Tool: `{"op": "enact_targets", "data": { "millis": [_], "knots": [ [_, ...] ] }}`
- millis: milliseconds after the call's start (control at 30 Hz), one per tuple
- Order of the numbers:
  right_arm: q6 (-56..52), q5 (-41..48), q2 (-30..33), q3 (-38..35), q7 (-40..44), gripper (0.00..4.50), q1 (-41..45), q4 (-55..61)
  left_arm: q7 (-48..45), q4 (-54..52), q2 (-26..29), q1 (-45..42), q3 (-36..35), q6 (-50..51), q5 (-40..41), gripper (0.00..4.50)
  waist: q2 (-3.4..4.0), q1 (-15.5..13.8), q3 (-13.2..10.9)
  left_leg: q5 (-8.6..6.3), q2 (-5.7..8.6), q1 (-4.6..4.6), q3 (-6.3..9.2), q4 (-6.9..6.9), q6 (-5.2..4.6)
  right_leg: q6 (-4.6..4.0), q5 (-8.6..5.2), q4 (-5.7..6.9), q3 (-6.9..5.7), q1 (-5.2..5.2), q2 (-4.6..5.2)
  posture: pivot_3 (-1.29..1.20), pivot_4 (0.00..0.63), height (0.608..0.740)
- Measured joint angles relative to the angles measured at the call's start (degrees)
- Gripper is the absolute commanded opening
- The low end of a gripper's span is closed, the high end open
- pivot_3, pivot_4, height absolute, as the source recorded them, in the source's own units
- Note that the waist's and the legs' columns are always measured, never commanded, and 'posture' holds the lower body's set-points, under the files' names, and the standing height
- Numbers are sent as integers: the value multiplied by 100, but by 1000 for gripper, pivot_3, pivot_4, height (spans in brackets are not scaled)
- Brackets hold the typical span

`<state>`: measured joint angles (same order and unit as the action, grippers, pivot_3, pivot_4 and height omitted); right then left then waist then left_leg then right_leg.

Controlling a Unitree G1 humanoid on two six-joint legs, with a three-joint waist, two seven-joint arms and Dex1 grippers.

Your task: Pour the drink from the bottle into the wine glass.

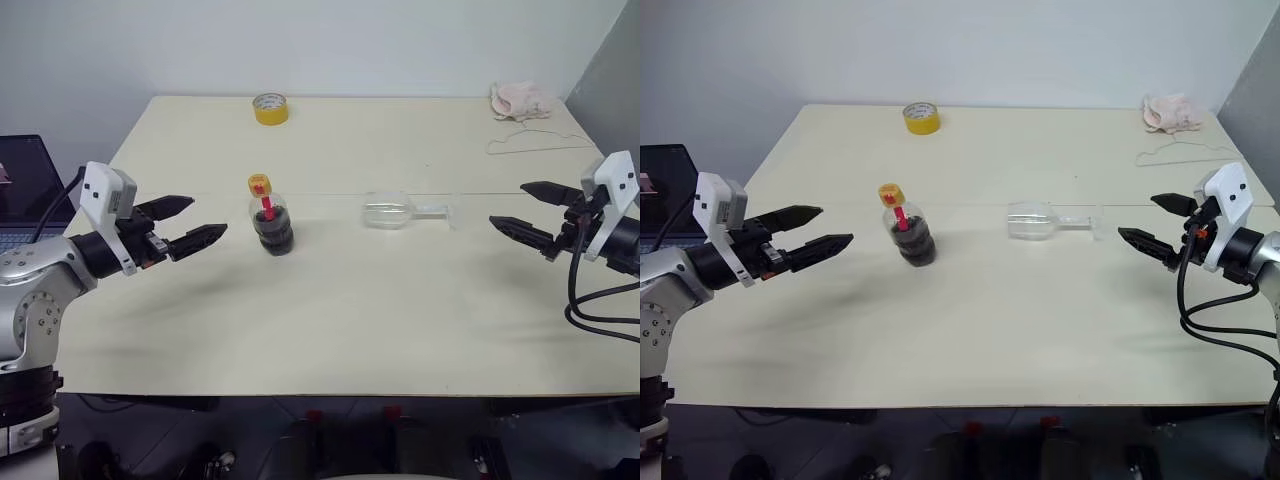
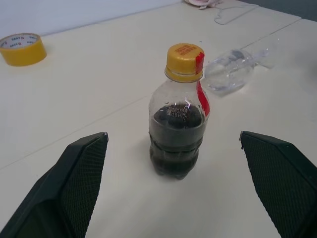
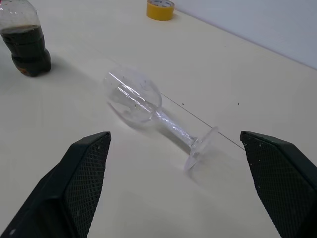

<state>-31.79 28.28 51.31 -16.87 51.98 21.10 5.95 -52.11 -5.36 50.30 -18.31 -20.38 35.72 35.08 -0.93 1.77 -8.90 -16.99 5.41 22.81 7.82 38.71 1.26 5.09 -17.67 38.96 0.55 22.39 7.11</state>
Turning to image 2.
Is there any clear plastic bottle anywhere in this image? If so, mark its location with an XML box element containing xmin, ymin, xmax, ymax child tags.
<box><xmin>203</xmin><ymin>39</ymin><xmax>279</xmax><ymax>97</ymax></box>

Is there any yellow bottle cap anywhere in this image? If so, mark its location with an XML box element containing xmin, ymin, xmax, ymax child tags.
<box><xmin>165</xmin><ymin>43</ymin><xmax>206</xmax><ymax>76</ymax></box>

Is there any thin wire hanger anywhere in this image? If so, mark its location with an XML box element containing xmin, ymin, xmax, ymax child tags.
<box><xmin>214</xmin><ymin>3</ymin><xmax>261</xmax><ymax>26</ymax></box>

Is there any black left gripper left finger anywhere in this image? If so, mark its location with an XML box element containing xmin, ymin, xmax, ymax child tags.
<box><xmin>0</xmin><ymin>132</ymin><xmax>109</xmax><ymax>238</ymax></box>

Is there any pink crumpled cloth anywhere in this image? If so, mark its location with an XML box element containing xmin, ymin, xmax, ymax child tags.
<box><xmin>184</xmin><ymin>0</ymin><xmax>222</xmax><ymax>9</ymax></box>

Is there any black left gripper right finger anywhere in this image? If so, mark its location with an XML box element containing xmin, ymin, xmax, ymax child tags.
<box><xmin>239</xmin><ymin>130</ymin><xmax>317</xmax><ymax>238</ymax></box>

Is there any cola bottle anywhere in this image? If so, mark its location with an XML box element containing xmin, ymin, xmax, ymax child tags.
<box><xmin>148</xmin><ymin>65</ymin><xmax>211</xmax><ymax>180</ymax></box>

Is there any yellow tape roll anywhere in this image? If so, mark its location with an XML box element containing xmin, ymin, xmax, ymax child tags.
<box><xmin>0</xmin><ymin>33</ymin><xmax>48</xmax><ymax>67</ymax></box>

